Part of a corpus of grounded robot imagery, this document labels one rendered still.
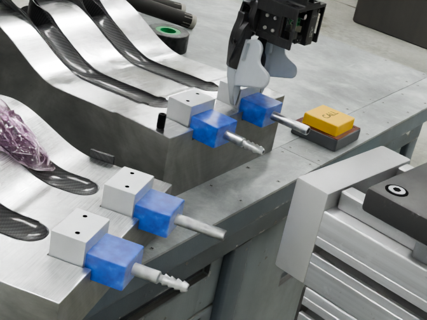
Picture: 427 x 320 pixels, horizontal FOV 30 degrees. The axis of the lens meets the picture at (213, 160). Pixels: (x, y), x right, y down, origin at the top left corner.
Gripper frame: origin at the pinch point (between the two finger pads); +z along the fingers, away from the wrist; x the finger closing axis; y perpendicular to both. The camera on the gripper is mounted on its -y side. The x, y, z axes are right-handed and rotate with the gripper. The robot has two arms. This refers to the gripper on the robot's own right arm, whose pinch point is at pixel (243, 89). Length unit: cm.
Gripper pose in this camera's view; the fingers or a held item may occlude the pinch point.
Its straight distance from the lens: 107.1
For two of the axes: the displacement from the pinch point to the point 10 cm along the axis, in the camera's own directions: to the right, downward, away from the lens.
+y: 7.9, 3.9, -4.7
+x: 5.9, -2.6, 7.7
